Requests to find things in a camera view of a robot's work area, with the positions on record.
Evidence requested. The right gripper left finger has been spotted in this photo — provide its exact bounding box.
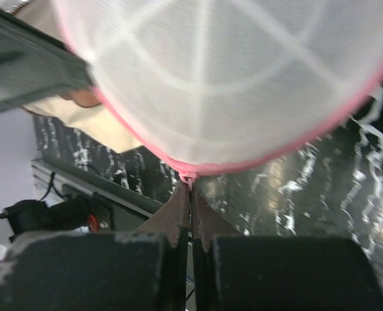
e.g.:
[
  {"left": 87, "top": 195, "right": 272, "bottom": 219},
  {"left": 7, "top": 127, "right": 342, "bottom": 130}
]
[{"left": 0, "top": 183, "right": 190, "bottom": 310}]

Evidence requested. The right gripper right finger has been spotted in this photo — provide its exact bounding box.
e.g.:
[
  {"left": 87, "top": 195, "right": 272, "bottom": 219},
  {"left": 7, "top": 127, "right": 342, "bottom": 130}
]
[{"left": 191, "top": 193, "right": 383, "bottom": 310}]

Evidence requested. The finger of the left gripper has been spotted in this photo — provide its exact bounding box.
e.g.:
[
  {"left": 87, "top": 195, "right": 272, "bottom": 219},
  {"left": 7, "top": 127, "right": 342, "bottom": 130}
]
[{"left": 0, "top": 9, "right": 92, "bottom": 113}]

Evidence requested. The white pink mesh laundry bag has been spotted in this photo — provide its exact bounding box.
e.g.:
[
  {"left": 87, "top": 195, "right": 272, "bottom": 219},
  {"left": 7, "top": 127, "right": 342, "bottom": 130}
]
[{"left": 52, "top": 1, "right": 383, "bottom": 180}]

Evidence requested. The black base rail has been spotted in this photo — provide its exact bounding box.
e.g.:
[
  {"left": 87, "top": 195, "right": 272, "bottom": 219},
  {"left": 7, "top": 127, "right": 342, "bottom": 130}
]
[{"left": 31, "top": 159, "right": 162, "bottom": 231}]

